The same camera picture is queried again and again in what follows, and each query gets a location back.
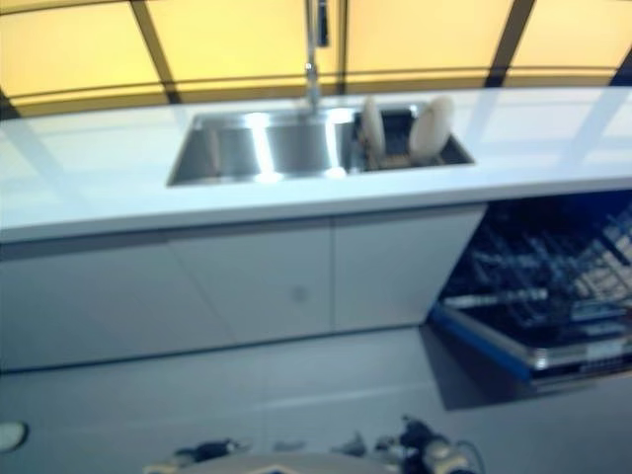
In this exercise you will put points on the cream round plate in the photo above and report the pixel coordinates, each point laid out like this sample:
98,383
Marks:
372,123

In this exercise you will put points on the white cabinet door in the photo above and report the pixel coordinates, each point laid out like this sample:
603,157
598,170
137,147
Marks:
266,276
395,266
89,306

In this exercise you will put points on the cream ceramic bowl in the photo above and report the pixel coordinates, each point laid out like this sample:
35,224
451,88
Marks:
430,129

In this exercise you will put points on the stainless steel sink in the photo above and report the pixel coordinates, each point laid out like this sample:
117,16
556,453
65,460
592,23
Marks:
276,143

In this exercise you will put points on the chrome kitchen faucet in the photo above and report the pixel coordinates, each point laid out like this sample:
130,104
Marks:
312,74

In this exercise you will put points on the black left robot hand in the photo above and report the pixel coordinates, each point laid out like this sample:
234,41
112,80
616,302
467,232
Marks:
210,450

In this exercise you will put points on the black sink drying rack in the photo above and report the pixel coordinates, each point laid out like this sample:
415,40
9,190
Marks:
392,128

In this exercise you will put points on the dark window frame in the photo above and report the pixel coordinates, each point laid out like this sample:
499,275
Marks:
339,59

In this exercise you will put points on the round floor outlet cover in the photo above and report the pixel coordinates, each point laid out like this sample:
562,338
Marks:
11,435

